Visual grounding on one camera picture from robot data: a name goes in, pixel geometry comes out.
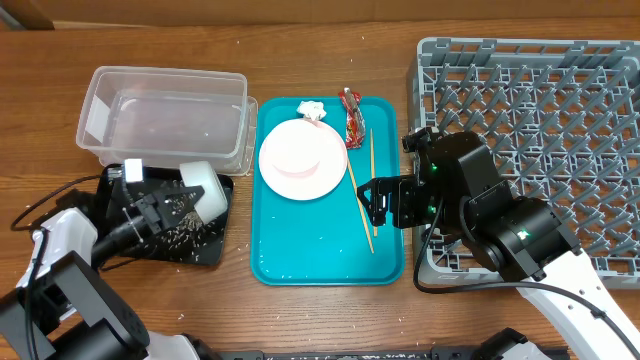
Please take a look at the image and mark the clear plastic bin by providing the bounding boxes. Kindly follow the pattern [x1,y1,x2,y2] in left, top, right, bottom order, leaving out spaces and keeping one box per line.
[75,66,258,176]

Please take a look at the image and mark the right wooden chopstick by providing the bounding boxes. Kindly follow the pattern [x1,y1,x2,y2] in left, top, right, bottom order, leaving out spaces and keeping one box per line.
[369,128,378,237]

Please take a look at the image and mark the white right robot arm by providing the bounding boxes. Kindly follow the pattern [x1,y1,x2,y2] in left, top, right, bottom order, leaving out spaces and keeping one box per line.
[357,128,639,359]

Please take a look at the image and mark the rice and food leftovers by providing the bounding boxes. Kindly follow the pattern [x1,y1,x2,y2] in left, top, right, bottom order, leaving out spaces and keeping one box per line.
[144,209,229,266]

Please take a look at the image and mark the red snack wrapper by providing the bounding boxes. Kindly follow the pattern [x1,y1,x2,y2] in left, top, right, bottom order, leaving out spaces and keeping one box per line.
[339,87,366,149]

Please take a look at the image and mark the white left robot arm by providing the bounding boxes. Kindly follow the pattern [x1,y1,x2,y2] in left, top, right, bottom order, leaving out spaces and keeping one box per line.
[1,186,217,359]

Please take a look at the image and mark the left wooden chopstick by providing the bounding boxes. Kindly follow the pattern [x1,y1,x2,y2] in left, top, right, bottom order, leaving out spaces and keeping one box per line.
[347,157,375,254]

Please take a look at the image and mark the teal plastic tray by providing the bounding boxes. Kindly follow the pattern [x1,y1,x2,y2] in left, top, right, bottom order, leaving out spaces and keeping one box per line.
[250,96,405,286]

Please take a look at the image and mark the wooden chopstick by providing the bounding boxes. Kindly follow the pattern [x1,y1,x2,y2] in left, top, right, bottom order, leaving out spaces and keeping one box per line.
[369,128,378,237]
[347,157,375,254]

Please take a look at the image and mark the white napkin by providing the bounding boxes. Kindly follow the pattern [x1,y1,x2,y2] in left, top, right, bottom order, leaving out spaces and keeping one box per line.
[297,101,326,121]

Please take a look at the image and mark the black waste tray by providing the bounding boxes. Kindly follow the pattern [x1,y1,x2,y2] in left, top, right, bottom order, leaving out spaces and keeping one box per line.
[91,164,229,271]

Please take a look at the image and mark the grey dishwasher rack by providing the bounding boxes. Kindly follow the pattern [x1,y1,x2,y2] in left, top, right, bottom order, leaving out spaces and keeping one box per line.
[407,37,639,290]

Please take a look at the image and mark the pink large plate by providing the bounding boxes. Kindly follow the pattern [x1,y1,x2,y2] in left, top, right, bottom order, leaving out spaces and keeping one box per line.
[258,120,347,201]

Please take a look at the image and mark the grey bowl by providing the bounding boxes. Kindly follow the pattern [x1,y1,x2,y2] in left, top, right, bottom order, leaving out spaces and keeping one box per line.
[179,161,228,224]

